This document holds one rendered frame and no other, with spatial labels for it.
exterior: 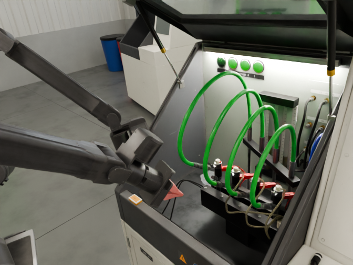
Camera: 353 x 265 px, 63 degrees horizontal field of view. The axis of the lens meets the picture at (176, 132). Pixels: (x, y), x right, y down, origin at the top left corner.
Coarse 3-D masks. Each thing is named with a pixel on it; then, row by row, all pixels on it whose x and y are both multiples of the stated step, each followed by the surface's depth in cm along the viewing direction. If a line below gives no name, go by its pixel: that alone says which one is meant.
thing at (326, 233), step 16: (352, 64) 70; (352, 80) 71; (352, 96) 71; (352, 112) 71; (336, 128) 74; (352, 128) 72; (336, 144) 76; (352, 144) 72; (336, 160) 76; (352, 160) 73; (336, 176) 76; (352, 176) 73; (320, 192) 80; (336, 192) 77; (352, 192) 74; (320, 208) 81; (336, 208) 77; (352, 208) 74; (320, 224) 82; (336, 224) 78; (352, 224) 75; (320, 240) 82; (336, 240) 79; (352, 240) 76; (336, 256) 80; (352, 256) 76
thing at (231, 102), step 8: (248, 88) 92; (240, 96) 89; (256, 96) 96; (232, 104) 87; (224, 112) 86; (216, 128) 85; (208, 144) 85; (208, 152) 86; (208, 176) 89; (216, 184) 94; (224, 184) 97
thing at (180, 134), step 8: (224, 72) 94; (232, 72) 96; (240, 80) 102; (200, 96) 89; (248, 96) 107; (192, 104) 88; (248, 104) 109; (248, 112) 111; (184, 120) 87; (184, 128) 88; (248, 128) 115; (184, 160) 92
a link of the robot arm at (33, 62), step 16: (0, 32) 78; (0, 48) 79; (16, 48) 82; (32, 64) 84; (48, 64) 85; (48, 80) 86; (64, 80) 87; (80, 96) 89; (96, 96) 91; (96, 112) 90; (112, 112) 91
